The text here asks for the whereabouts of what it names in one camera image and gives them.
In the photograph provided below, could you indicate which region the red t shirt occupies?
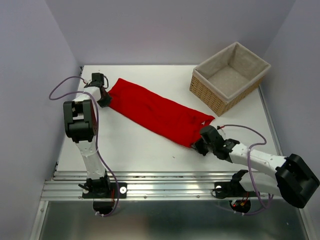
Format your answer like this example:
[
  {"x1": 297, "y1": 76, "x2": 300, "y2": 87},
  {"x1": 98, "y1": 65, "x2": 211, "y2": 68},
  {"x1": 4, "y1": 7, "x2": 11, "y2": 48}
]
[{"x1": 108, "y1": 78, "x2": 215, "y2": 148}]

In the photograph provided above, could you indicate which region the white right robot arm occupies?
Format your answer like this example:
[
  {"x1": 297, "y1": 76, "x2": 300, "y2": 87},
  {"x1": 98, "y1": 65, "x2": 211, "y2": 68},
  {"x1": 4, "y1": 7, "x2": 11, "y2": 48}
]
[{"x1": 192, "y1": 125, "x2": 320, "y2": 209}]

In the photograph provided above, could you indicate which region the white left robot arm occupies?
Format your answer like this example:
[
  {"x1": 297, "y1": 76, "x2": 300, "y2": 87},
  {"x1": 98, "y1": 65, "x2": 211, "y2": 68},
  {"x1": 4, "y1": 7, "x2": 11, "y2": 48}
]
[{"x1": 63, "y1": 86, "x2": 112, "y2": 199}]

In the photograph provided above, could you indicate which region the wicker basket with cloth liner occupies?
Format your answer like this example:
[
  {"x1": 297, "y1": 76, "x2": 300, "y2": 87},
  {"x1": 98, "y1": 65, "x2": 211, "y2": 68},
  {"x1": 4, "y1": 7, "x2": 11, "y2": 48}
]
[{"x1": 189, "y1": 42, "x2": 271, "y2": 116}]

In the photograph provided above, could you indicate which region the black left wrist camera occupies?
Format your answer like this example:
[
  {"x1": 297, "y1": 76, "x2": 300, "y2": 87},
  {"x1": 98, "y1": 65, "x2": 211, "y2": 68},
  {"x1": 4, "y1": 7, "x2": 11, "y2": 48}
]
[{"x1": 89, "y1": 72, "x2": 109, "y2": 88}]

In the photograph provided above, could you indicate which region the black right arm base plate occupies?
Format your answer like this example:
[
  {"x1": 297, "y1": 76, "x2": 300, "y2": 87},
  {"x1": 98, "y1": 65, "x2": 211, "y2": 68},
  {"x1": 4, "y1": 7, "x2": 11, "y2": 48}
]
[{"x1": 211, "y1": 170, "x2": 256, "y2": 199}]

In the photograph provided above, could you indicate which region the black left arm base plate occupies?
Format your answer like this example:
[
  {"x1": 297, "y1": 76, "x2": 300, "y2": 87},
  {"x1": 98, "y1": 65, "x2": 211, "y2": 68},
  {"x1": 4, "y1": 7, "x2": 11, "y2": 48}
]
[{"x1": 81, "y1": 182, "x2": 128, "y2": 199}]

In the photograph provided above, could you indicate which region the aluminium rail frame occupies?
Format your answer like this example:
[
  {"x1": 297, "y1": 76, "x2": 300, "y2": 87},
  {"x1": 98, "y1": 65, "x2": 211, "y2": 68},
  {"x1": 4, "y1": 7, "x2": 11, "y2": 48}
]
[{"x1": 28, "y1": 65, "x2": 312, "y2": 240}]

